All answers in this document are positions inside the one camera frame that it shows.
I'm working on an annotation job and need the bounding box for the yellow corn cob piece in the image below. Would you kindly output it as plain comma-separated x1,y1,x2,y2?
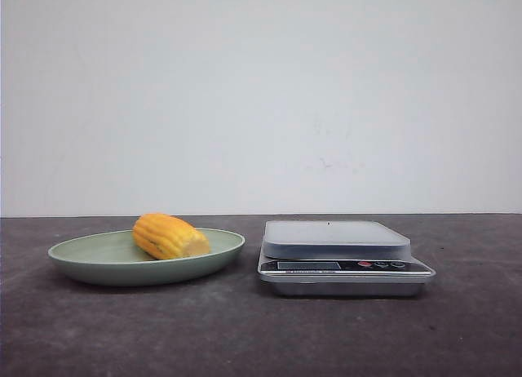
131,213,210,259

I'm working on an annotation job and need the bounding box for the silver digital kitchen scale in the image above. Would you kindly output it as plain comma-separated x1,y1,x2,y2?
258,220,436,297

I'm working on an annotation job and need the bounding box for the green shallow plate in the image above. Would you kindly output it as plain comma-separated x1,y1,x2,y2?
48,228,246,286

